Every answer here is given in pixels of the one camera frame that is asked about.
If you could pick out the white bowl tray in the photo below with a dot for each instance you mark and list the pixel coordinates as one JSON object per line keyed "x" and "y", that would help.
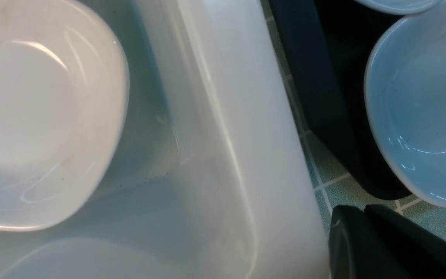
{"x": 405, "y": 100}
{"x": 399, "y": 7}

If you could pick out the white bowl in bin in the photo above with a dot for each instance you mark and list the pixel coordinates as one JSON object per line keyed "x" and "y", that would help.
{"x": 64, "y": 93}

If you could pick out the black serving tray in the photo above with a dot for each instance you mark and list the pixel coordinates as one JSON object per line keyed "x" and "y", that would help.
{"x": 327, "y": 44}

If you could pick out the large white plastic bin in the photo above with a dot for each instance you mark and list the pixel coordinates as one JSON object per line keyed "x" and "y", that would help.
{"x": 208, "y": 180}

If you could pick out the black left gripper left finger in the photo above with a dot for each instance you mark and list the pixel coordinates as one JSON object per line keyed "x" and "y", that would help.
{"x": 369, "y": 244}

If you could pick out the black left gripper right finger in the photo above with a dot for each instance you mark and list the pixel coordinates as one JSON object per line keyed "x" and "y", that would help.
{"x": 417, "y": 251}

